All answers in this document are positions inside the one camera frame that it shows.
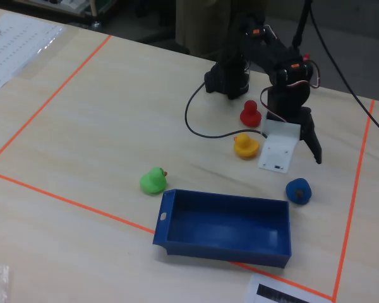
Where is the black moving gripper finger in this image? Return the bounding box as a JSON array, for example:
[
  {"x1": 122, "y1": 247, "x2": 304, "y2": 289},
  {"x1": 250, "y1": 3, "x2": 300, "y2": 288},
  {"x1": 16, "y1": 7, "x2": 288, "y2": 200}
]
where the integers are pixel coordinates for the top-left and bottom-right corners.
[{"x1": 299, "y1": 108, "x2": 323, "y2": 165}]

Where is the blue plastic box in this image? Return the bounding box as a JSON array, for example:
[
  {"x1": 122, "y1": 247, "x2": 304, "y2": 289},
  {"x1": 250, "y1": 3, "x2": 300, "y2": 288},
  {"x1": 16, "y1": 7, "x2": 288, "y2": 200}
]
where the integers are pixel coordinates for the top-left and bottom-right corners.
[{"x1": 152, "y1": 188, "x2": 292, "y2": 269}]

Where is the green rubber duck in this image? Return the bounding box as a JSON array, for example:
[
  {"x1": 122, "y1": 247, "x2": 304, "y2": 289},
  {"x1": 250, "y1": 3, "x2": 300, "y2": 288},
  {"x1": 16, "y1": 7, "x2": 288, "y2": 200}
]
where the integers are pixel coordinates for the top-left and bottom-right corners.
[{"x1": 140, "y1": 167, "x2": 169, "y2": 195}]

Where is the thick black cable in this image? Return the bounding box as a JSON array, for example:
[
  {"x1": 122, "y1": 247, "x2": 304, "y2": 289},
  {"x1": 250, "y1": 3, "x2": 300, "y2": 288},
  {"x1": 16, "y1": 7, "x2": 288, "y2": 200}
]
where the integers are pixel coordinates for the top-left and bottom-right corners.
[{"x1": 308, "y1": 4, "x2": 379, "y2": 142}]

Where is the white paper with barcode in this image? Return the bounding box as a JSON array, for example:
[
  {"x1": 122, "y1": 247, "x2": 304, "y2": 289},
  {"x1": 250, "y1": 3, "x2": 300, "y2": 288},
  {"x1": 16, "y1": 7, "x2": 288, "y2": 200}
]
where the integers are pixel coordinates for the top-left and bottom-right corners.
[{"x1": 244, "y1": 273, "x2": 333, "y2": 303}]

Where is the thin black camera cable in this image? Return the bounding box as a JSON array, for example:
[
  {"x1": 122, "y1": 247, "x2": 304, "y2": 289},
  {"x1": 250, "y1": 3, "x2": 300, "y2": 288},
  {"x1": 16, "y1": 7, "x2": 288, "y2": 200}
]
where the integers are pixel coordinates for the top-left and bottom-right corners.
[{"x1": 184, "y1": 80, "x2": 270, "y2": 140}]

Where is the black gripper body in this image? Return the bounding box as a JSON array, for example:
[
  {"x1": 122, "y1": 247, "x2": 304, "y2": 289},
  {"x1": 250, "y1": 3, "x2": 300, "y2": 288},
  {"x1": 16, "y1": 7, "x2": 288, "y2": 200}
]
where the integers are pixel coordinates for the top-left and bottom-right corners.
[{"x1": 266, "y1": 85, "x2": 312, "y2": 126}]

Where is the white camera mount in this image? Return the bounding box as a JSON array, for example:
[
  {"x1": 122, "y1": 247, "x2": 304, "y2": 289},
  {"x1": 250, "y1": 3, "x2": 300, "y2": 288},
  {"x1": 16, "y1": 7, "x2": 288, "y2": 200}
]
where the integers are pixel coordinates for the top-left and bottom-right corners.
[{"x1": 257, "y1": 116, "x2": 301, "y2": 174}]

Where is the yellow rubber duck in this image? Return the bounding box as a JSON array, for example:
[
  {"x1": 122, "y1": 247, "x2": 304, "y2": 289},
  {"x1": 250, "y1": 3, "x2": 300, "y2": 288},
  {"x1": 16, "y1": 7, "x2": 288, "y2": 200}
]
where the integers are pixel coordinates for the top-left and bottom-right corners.
[{"x1": 233, "y1": 133, "x2": 260, "y2": 160}]

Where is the white printed table sheet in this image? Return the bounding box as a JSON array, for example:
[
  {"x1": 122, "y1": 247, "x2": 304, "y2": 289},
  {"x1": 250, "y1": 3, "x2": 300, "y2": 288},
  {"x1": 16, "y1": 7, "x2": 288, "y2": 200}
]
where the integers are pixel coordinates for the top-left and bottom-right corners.
[{"x1": 0, "y1": 13, "x2": 66, "y2": 93}]

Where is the blue rubber duck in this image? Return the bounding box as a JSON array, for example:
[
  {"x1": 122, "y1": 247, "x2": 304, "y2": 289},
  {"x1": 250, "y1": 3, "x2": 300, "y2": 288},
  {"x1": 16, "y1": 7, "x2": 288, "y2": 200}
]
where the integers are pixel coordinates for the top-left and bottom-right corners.
[{"x1": 285, "y1": 177, "x2": 313, "y2": 206}]

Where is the orange tape strip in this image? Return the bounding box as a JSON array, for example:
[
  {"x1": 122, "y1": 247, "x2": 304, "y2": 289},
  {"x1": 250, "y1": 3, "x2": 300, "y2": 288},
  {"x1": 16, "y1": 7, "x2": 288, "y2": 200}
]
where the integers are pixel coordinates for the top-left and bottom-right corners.
[
  {"x1": 0, "y1": 34, "x2": 112, "y2": 168},
  {"x1": 332, "y1": 99, "x2": 376, "y2": 301},
  {"x1": 0, "y1": 169, "x2": 335, "y2": 300}
]

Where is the red rubber duck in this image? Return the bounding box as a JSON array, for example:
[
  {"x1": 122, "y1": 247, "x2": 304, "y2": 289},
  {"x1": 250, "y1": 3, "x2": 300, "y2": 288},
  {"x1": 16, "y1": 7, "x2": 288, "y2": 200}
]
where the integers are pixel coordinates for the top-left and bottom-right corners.
[{"x1": 239, "y1": 100, "x2": 262, "y2": 128}]

